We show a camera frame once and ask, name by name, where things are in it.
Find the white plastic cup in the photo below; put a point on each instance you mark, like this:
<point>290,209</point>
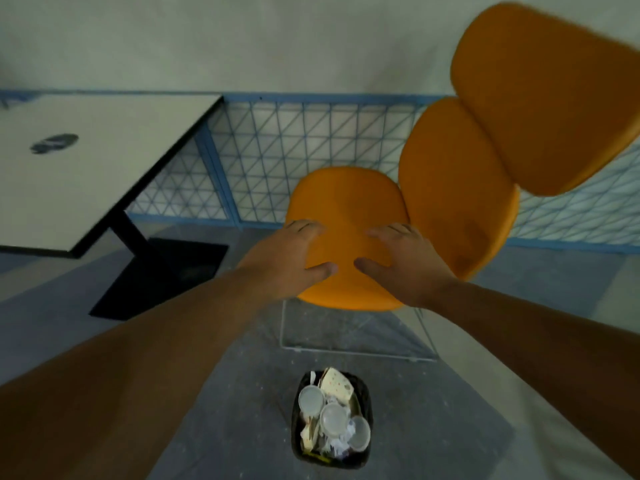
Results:
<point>311,400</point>
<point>334,419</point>
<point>360,434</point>

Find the person's left thumb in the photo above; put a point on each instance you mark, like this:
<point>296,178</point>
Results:
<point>320,272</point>

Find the person's right hand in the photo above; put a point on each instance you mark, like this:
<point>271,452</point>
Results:
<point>412,272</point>

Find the black trash bin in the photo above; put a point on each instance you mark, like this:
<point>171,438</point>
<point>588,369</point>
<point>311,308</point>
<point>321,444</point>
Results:
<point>362,394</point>

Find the person's right thumb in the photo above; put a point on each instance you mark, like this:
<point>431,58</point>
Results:
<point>372,268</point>

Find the person's right forearm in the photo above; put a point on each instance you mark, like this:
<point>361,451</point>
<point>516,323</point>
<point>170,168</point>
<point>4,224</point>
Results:
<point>545,354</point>

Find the white table with black base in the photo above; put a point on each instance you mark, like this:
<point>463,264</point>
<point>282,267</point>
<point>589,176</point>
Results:
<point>75,174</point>

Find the person's left hand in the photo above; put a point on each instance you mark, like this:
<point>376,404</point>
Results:
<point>275,262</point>

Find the white crumpled paper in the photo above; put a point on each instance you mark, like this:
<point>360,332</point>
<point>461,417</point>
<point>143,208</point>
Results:
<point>340,444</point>

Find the person's left forearm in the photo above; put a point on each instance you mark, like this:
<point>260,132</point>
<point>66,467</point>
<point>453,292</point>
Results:
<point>130,379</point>

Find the beige crumpled paper wrapper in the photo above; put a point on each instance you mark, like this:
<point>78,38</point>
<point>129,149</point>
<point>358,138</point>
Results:
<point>337,384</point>

